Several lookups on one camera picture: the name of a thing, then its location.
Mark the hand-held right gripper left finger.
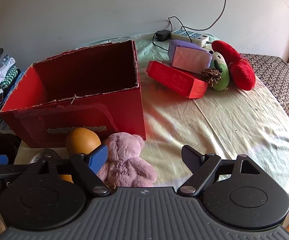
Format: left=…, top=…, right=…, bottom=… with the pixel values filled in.
left=16, top=145, right=111, bottom=197

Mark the red carton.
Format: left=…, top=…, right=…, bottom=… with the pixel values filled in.
left=147, top=60, right=208, bottom=99

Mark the black cable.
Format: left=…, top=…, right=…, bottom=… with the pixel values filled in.
left=153, top=16, right=194, bottom=53

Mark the red cardboard box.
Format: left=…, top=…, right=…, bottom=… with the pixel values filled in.
left=0, top=40, right=147, bottom=148

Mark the purple tissue pack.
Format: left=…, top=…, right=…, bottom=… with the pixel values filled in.
left=168, top=39, right=214, bottom=75

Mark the stack of folded clothes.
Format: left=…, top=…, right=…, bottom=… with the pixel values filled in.
left=0, top=47, right=21, bottom=105

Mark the pine cone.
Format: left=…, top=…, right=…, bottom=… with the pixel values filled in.
left=202, top=68, right=222, bottom=88

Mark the white power strip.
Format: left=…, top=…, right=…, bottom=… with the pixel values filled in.
left=171, top=27, right=209, bottom=47

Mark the orange gourd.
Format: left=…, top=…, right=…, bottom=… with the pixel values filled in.
left=59, top=127, right=102, bottom=183

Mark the tape roll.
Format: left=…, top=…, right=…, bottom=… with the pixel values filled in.
left=28, top=148, right=60, bottom=165

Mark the red plush toy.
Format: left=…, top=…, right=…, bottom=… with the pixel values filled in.
left=211, top=40, right=256, bottom=91

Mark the brown patterned cloth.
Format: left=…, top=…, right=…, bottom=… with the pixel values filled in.
left=240, top=52, right=289, bottom=132

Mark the pink teddy bear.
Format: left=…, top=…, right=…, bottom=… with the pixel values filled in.
left=97, top=132, right=158, bottom=188

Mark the black charger adapter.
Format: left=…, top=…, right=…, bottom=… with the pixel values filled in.
left=155, top=30, right=171, bottom=42

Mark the green plush toy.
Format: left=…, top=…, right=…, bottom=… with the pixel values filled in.
left=208, top=51, right=230, bottom=91

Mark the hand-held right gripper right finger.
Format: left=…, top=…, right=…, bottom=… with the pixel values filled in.
left=177, top=145, right=269, bottom=197

